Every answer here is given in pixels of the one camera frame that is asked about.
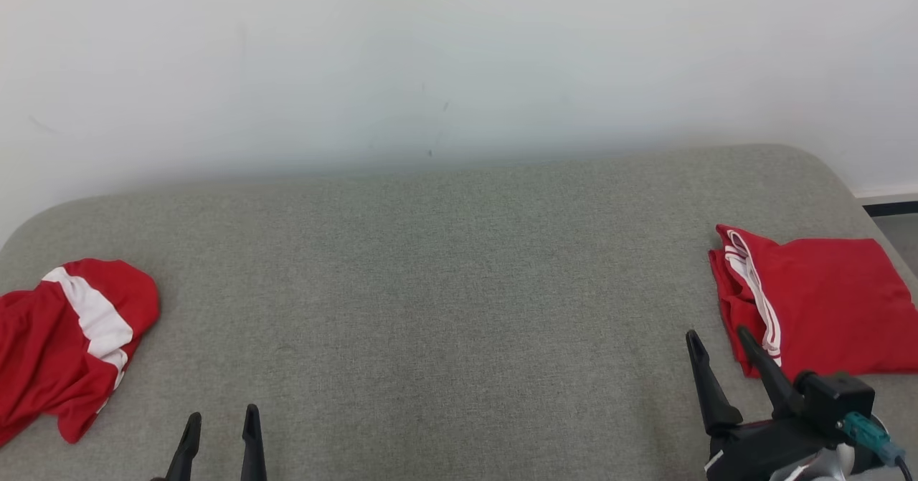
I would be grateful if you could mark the red white basketball jersey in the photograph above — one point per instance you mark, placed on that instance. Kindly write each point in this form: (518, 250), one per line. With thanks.
(832, 302)
(43, 352)

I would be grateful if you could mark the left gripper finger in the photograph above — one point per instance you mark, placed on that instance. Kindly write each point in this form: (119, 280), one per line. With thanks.
(252, 452)
(185, 456)

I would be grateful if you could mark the grey fabric sofa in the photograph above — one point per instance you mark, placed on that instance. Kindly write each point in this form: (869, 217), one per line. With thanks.
(430, 287)

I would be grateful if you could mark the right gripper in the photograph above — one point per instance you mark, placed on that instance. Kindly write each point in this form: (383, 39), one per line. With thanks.
(753, 449)

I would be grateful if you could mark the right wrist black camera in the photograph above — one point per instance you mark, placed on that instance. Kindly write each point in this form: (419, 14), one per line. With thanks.
(835, 398)

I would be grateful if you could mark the black skirting strip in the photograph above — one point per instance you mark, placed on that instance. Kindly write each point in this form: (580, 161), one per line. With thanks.
(893, 208)

